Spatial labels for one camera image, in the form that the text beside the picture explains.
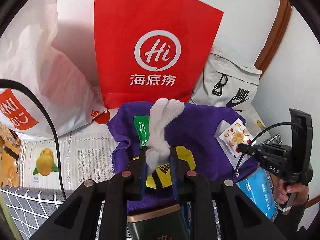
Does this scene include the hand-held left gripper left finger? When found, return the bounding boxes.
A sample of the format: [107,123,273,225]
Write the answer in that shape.
[31,146,149,240]

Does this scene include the blue tissue pack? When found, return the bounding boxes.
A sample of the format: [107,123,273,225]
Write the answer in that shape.
[235,167,279,222]

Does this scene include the beige waist bag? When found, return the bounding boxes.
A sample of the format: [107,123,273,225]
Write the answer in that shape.
[192,52,263,112]

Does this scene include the fruit print sachet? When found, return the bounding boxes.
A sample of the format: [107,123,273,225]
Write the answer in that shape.
[214,119,254,165]

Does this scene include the purple towel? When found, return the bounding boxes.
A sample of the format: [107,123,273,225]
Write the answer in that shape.
[106,101,259,215]

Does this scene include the black cable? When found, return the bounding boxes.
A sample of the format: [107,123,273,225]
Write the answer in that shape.
[0,79,68,202]
[234,122,294,178]

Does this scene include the grey checked blanket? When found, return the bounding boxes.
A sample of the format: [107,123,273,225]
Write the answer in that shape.
[0,133,283,240]

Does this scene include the person's right hand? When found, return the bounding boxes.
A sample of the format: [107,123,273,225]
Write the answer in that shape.
[275,179,310,205]

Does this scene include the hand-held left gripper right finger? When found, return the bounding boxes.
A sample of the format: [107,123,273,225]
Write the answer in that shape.
[170,146,288,240]

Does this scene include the white plastic shopping bag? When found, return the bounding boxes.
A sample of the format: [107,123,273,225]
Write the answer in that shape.
[0,0,110,142]

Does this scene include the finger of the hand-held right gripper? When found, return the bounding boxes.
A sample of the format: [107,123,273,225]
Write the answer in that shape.
[250,152,285,164]
[237,143,283,155]

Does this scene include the green sachet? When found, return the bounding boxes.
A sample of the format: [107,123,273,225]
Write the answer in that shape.
[133,115,150,148]

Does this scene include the brown wooden door frame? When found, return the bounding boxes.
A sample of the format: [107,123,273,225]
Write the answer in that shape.
[254,0,293,70]

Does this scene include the red paper bag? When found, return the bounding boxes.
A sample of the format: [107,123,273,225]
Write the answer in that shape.
[94,0,224,109]

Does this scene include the white printed sock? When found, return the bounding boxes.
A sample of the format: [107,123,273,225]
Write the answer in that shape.
[145,98,186,175]

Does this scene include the dark green tin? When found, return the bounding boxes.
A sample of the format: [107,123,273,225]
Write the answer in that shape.
[126,204,190,240]

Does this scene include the yellow and black sock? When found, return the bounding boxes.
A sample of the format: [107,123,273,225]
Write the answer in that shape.
[132,145,197,189]

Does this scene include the person's right forearm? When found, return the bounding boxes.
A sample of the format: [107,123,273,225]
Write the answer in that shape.
[272,200,310,240]

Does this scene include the fruit print bed sheet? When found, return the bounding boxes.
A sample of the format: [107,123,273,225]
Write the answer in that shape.
[17,106,273,193]

